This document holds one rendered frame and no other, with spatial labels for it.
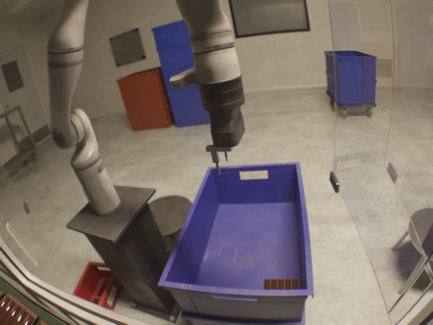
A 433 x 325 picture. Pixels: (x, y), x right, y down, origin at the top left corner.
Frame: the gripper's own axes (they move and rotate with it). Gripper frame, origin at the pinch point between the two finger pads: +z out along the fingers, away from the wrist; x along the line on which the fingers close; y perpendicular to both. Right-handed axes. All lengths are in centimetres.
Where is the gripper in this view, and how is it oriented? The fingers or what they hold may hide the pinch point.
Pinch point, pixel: (223, 167)
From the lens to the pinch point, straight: 48.7
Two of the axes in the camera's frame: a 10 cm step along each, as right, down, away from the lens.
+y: 9.3, 0.1, -3.6
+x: 3.1, -5.2, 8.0
